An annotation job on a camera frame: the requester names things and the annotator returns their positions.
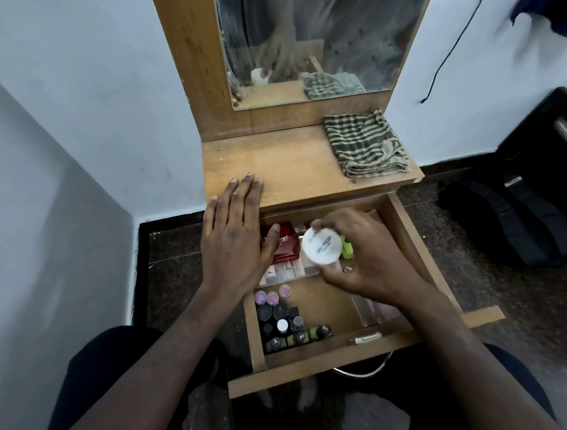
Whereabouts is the black cable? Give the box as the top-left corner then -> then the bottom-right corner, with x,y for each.
415,0 -> 493,104

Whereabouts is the person's left hand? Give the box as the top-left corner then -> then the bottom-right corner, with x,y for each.
195,170 -> 285,299

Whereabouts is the white round cream jar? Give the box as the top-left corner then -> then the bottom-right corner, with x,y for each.
300,225 -> 344,268

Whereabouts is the person's right hand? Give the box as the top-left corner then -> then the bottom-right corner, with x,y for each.
308,203 -> 443,317

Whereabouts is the wooden drawer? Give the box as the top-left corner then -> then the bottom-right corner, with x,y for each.
218,187 -> 510,399

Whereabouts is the green checked cloth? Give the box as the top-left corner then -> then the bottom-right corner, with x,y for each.
323,107 -> 410,181

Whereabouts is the rectangular mirror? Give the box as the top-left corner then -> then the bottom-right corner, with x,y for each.
213,0 -> 444,113

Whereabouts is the person's right forearm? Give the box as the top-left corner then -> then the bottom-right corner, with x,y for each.
395,277 -> 558,430

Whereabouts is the person's leg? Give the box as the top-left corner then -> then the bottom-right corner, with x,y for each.
390,338 -> 558,430
33,321 -> 219,430

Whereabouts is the person's left forearm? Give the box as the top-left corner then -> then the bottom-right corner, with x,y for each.
31,277 -> 273,430

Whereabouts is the person's left leg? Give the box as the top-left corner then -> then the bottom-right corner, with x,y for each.
33,321 -> 219,430

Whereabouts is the black backpack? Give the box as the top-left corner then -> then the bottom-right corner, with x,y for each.
437,171 -> 567,275

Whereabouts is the metal stool ring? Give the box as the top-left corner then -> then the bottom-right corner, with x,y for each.
326,350 -> 393,380

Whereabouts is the black furniture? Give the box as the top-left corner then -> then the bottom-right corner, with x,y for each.
492,86 -> 567,221

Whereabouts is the small clear tube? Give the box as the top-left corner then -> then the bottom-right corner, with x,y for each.
349,331 -> 384,346

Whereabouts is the group of dark nail polish bottles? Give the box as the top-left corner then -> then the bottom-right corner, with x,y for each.
255,299 -> 333,355

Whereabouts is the red box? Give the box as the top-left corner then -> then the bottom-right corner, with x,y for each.
259,221 -> 302,265

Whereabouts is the person's right leg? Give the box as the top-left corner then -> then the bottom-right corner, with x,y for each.
390,338 -> 558,430

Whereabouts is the clear plastic organiser tray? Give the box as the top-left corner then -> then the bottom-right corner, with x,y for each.
259,258 -> 343,287

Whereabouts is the clear plastic case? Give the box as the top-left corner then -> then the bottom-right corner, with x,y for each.
350,289 -> 405,329

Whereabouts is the wooden dressing table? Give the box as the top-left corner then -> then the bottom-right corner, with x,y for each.
151,0 -> 453,218

